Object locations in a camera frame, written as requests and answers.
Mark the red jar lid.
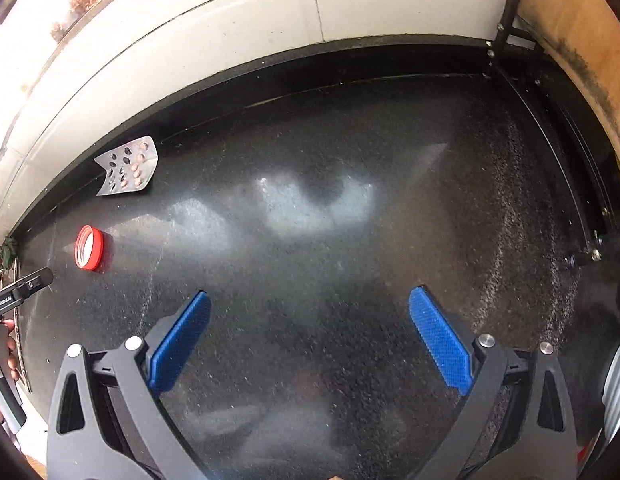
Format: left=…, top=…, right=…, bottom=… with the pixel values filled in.
left=74, top=224, right=105, bottom=271

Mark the silver pill blister pack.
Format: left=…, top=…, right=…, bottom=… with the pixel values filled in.
left=94, top=136, right=159, bottom=196

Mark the person left hand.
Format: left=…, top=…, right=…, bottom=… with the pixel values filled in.
left=0, top=318, right=19, bottom=382

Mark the dark green cloth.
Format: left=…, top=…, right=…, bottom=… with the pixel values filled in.
left=0, top=236, right=18, bottom=271

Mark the ribbed silver metal can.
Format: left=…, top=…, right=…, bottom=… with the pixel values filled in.
left=602, top=344, right=620, bottom=442

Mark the black metal rack frame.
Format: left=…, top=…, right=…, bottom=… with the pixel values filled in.
left=486, top=0, right=620, bottom=268

